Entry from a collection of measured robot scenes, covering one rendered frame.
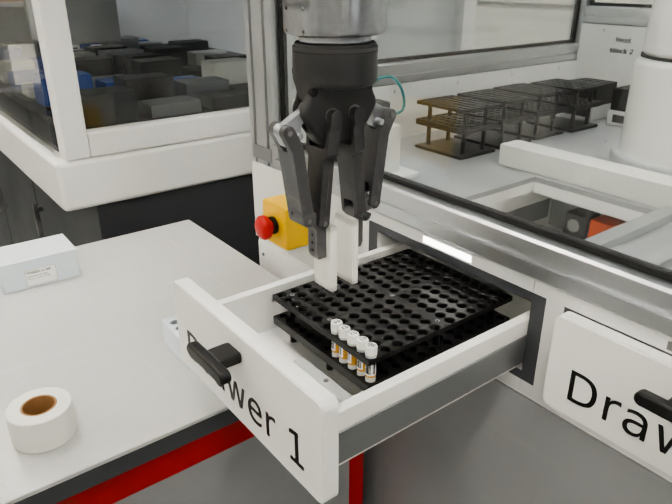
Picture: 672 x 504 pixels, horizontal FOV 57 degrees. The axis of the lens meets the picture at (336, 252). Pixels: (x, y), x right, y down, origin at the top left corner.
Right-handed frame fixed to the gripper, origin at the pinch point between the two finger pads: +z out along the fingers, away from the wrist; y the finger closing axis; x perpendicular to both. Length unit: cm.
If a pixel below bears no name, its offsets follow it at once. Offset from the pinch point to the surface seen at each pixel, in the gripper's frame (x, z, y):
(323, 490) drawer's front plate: 11.9, 15.6, 10.7
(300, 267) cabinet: -34.7, 20.5, -19.1
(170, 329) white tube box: -27.8, 19.5, 7.5
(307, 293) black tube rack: -9.0, 9.3, -2.6
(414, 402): 10.4, 12.9, -1.6
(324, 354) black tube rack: -0.9, 12.3, 0.9
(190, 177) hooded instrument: -82, 17, -22
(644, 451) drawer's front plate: 26.1, 16.5, -17.1
